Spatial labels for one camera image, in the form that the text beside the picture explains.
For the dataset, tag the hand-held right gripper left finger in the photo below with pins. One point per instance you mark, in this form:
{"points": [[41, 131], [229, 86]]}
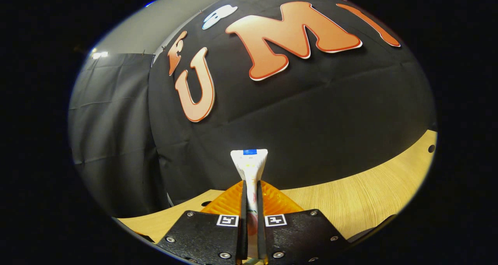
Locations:
{"points": [[244, 226]]}

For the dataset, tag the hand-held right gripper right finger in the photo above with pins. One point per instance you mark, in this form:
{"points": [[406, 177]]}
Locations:
{"points": [[260, 226]]}

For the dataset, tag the white toothpaste tube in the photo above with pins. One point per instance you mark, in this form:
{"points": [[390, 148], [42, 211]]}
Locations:
{"points": [[249, 164]]}

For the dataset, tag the black backdrop cloth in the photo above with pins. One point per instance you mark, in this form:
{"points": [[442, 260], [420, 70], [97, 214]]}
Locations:
{"points": [[311, 121]]}

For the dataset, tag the dark grey side cloth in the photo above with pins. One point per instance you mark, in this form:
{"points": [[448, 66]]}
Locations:
{"points": [[113, 132]]}

